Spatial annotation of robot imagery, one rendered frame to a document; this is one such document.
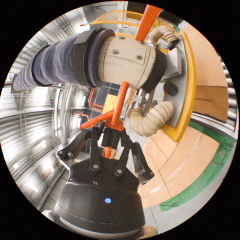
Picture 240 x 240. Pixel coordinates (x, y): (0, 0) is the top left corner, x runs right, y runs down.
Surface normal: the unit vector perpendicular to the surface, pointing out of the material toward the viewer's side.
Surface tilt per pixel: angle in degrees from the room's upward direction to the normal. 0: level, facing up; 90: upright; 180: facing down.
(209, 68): 0
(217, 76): 0
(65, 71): 94
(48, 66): 113
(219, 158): 0
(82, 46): 91
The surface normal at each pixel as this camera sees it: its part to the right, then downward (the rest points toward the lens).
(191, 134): -0.96, -0.27
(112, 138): 0.00, 0.33
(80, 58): -0.12, 0.76
